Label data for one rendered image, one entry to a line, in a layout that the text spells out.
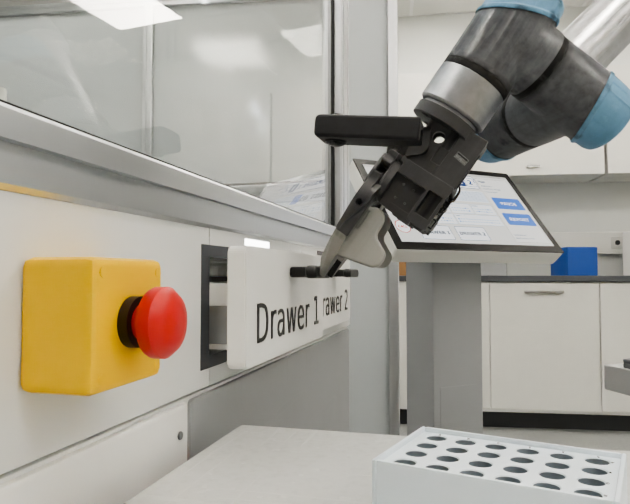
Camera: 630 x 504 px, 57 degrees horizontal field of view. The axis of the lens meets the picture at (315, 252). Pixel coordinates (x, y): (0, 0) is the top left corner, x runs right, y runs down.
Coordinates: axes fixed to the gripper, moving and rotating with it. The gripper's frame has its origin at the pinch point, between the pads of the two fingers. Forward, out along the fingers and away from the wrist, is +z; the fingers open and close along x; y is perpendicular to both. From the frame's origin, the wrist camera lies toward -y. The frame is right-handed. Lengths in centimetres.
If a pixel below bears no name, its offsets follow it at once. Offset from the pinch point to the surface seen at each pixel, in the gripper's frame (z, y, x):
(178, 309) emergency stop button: 3.2, 1.2, -32.8
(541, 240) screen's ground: -26, 24, 99
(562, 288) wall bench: -33, 63, 301
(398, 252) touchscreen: -3, -2, 68
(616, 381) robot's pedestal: -7, 41, 37
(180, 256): 4.6, -6.8, -18.5
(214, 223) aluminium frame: 1.7, -8.4, -12.4
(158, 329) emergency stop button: 4.1, 1.6, -34.6
